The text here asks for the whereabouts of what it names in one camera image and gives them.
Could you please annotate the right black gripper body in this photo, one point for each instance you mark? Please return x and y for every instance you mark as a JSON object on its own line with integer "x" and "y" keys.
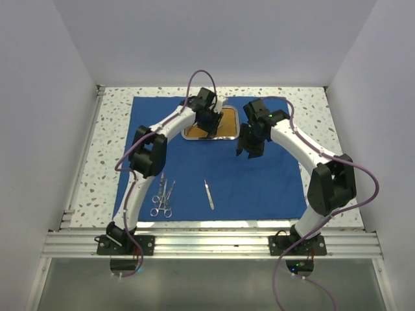
{"x": 252, "y": 143}

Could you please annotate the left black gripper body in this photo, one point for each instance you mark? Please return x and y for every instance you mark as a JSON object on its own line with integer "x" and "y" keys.
{"x": 210, "y": 121}

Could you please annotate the steel scalpel handle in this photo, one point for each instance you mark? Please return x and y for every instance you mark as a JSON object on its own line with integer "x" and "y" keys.
{"x": 210, "y": 199}
{"x": 220, "y": 124}

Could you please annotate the steel scissors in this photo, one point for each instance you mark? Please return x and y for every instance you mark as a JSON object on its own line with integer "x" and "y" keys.
{"x": 161, "y": 190}

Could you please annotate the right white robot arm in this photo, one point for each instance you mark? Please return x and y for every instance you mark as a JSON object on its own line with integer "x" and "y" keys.
{"x": 332, "y": 178}

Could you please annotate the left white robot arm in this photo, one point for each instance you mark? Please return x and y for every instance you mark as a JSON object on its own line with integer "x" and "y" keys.
{"x": 147, "y": 157}

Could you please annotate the metal instrument tray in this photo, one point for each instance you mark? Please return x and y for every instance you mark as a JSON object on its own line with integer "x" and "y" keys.
{"x": 230, "y": 130}

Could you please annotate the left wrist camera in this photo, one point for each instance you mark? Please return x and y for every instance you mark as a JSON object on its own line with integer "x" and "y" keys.
{"x": 221, "y": 101}

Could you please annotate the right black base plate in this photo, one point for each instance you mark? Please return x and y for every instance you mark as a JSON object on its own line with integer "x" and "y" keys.
{"x": 280, "y": 243}

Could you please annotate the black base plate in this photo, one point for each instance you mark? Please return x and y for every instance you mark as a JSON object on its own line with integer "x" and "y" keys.
{"x": 107, "y": 246}
{"x": 280, "y": 243}

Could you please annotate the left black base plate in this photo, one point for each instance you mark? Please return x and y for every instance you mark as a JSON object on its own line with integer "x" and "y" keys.
{"x": 107, "y": 246}

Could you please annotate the aluminium mounting rail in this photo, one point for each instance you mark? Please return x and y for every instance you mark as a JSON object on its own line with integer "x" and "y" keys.
{"x": 218, "y": 243}

